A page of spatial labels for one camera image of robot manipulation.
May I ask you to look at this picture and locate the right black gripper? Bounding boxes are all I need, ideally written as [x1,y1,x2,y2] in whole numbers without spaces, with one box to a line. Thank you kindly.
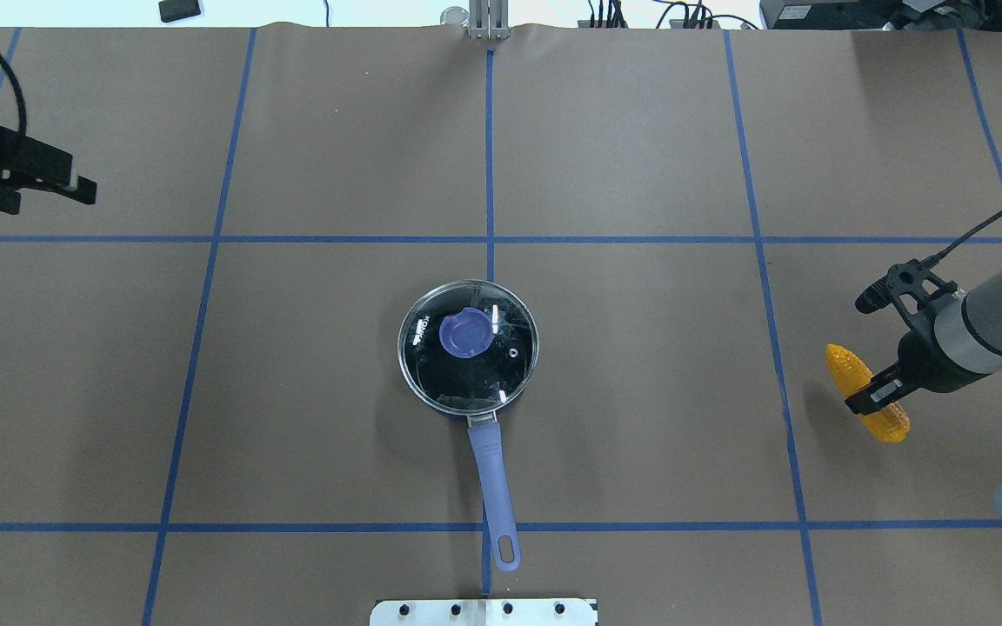
[845,331,979,416]

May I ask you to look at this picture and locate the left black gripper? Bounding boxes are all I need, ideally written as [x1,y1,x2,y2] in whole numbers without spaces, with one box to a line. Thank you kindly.
[0,126,98,216]

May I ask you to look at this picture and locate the yellow plastic corn cob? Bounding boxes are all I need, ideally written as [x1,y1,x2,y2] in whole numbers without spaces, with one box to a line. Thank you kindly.
[825,343,911,443]

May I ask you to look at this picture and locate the glass pot lid blue knob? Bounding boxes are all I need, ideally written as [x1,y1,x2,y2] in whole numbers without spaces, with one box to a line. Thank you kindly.
[397,280,540,417]

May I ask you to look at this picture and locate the small black device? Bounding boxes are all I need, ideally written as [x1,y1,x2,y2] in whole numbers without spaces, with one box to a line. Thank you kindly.
[157,0,203,23]

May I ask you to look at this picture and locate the dark blue saucepan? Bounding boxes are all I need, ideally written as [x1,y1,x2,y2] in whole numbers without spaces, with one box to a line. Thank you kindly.
[397,280,540,573]

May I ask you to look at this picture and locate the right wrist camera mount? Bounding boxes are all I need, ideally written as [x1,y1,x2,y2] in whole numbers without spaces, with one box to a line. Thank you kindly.
[854,257,961,338]

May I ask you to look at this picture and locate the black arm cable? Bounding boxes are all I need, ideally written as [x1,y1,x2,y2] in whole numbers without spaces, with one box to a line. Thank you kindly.
[923,174,1002,266]

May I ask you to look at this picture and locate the aluminium frame post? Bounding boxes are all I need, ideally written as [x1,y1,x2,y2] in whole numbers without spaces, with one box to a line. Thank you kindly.
[466,0,511,40]

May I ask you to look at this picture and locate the white camera mast base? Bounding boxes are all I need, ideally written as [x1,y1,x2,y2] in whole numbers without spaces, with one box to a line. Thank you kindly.
[369,597,600,625]

